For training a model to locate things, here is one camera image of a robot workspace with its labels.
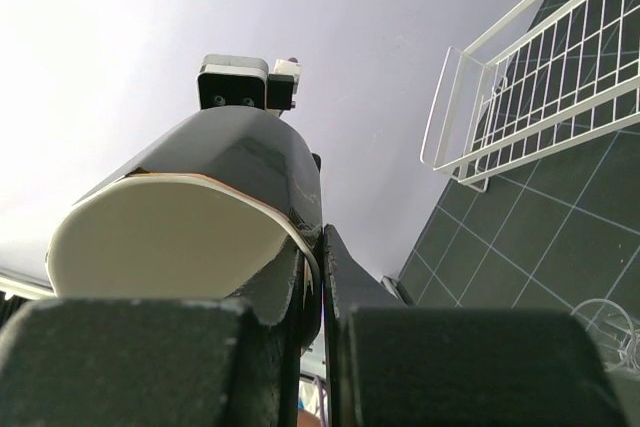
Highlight small clear glass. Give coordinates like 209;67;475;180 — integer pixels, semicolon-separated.
571;298;639;378

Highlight black ceramic mug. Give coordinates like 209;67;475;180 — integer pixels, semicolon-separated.
45;106;322;344

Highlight black grid mat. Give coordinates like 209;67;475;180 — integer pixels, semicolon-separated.
394;0;640;373

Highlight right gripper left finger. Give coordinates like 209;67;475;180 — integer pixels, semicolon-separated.
1;247;303;426

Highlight left aluminium frame post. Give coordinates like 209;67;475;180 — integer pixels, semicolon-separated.
0;268;56;300

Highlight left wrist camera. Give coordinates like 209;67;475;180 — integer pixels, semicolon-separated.
197;54;301;117

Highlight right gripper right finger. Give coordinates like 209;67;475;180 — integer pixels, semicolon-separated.
322;225;628;426

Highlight white wire dish rack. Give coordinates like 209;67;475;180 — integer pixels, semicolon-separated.
419;0;639;192

